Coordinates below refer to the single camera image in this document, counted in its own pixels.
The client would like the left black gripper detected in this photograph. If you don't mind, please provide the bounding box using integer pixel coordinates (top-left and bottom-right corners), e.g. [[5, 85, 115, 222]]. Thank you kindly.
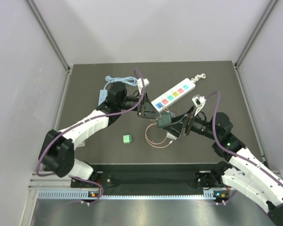
[[118, 92, 162, 120]]

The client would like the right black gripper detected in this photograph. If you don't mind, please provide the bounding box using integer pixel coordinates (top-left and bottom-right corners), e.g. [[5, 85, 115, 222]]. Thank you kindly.
[[163, 105, 220, 140]]

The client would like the white multicolour power strip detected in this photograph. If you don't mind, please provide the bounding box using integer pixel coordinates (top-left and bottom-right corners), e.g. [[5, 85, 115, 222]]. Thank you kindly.
[[151, 78, 196, 113]]

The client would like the dark green plug adapter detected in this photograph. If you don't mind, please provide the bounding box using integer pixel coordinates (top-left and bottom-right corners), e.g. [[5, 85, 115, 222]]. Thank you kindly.
[[157, 112, 172, 128]]

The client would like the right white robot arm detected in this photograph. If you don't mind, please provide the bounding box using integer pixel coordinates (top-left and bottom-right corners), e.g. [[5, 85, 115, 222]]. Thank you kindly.
[[162, 107, 283, 226]]

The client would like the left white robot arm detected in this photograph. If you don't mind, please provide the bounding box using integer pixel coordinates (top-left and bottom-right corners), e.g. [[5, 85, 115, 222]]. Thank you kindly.
[[38, 79, 162, 187]]

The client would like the light green plug adapter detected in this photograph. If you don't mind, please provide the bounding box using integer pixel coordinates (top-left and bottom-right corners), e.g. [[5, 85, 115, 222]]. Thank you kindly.
[[123, 135, 134, 144]]

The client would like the white charger block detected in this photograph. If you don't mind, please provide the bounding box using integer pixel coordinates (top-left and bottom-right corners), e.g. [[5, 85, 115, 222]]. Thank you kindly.
[[166, 132, 177, 140]]

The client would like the light blue power strip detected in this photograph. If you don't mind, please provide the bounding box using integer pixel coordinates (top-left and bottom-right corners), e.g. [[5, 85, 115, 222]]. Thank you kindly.
[[98, 75, 142, 106]]

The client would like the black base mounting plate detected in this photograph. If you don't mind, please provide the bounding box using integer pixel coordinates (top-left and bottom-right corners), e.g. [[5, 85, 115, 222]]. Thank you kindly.
[[87, 161, 229, 189]]

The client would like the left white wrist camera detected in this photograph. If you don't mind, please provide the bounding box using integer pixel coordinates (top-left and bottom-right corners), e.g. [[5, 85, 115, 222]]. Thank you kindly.
[[137, 78, 150, 94]]

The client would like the pink usb cable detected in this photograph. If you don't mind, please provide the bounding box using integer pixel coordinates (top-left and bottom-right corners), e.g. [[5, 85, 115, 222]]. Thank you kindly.
[[145, 105, 177, 149]]

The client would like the slotted cable duct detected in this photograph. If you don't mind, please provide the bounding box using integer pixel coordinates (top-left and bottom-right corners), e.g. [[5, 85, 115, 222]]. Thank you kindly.
[[37, 189, 229, 200]]

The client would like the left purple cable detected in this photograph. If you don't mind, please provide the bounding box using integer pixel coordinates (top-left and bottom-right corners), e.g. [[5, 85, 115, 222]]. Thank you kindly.
[[36, 68, 147, 177]]

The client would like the left aluminium frame post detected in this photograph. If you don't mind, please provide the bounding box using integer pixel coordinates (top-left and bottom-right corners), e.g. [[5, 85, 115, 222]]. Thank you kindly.
[[24, 0, 71, 72]]

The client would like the aluminium frame post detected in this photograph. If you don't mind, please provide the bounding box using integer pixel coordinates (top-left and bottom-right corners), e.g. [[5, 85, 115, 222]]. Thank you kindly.
[[233, 0, 279, 69], [24, 0, 71, 72]]

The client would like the right aluminium frame post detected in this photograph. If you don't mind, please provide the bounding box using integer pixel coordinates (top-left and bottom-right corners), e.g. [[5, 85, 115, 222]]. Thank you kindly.
[[233, 0, 279, 69]]

